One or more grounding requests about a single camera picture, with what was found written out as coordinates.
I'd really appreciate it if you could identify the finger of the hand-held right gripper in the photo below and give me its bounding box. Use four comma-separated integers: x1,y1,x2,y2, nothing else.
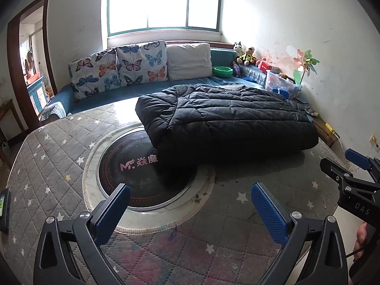
320,158,380,192
345,149,380,181

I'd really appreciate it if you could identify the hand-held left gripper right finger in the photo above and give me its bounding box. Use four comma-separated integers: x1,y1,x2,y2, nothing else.
251,182,348,285

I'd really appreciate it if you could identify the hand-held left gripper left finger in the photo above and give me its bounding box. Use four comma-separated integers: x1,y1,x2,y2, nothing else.
33,183,131,285

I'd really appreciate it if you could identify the black puffer jacket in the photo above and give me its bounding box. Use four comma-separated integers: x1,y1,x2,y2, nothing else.
135,84,319,173

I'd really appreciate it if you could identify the person's right hand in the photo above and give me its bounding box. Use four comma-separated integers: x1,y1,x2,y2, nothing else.
353,223,369,259

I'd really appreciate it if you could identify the wooden crate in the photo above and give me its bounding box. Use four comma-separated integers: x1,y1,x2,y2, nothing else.
310,114,340,149

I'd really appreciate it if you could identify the round black cooktop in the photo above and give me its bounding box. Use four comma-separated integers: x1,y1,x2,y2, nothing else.
98,128,198,211

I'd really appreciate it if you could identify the clear plastic toy box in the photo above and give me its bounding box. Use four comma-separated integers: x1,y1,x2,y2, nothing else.
265,71,302,100

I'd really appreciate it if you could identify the black smartphone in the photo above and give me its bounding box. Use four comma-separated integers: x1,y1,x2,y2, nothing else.
0,188,12,233

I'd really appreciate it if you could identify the colourful pinwheel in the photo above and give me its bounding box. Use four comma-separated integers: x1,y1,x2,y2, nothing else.
292,49,320,85

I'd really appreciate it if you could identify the blue sofa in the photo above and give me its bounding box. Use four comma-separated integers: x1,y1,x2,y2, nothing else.
40,47,309,122

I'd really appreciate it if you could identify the white patterned cloth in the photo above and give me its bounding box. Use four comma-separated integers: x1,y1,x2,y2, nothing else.
40,101,66,122

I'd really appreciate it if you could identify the red box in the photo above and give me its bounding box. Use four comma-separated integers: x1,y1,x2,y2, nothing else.
256,59,275,73

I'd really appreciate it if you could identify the wooden desk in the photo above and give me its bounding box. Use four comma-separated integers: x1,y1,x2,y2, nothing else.
0,99,29,155

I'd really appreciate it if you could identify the blue cabinet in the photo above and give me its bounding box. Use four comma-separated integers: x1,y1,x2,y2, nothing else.
27,74,49,115

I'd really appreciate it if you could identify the butterfly print pillow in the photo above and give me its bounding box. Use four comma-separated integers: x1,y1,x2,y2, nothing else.
68,47,121,101
116,41,169,87

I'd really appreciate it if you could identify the bear plush toy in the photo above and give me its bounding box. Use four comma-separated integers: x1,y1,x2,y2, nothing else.
236,47,257,67

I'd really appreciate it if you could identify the green bowl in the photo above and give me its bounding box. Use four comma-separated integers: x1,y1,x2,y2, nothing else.
213,66,234,78

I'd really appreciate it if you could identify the white pillow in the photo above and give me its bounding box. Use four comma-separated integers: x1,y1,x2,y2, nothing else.
166,43,214,81

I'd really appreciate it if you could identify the black cable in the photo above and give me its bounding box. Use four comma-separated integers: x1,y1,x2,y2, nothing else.
346,244,364,258

